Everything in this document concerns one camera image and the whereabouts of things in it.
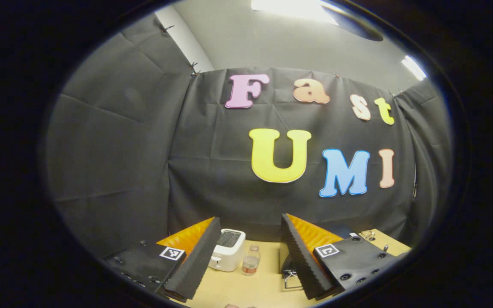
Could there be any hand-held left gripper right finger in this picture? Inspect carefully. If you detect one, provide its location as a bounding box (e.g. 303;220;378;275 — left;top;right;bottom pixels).
280;213;403;300

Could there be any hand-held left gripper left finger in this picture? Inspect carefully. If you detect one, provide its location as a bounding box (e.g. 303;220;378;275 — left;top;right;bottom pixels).
103;217;222;301

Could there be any black electric oven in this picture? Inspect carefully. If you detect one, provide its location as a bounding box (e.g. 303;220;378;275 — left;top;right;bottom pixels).
279;225;362;291

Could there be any white toaster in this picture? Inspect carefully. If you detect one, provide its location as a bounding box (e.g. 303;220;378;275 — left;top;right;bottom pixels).
208;229;247;272

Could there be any clear plastic water bottle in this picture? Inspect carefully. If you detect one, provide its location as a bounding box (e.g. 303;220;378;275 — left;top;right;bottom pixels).
241;244;261;276

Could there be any black backdrop cloth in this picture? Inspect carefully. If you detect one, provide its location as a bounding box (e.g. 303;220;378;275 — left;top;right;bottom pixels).
45;13;452;257

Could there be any small ceiling light panel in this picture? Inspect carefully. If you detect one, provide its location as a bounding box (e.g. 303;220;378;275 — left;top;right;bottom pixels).
401;56;427;81

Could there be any large ceiling light panel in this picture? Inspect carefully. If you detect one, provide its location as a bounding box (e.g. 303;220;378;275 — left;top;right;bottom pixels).
251;0;339;24

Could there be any white string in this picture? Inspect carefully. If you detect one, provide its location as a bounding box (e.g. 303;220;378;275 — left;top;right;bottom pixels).
283;269;303;289

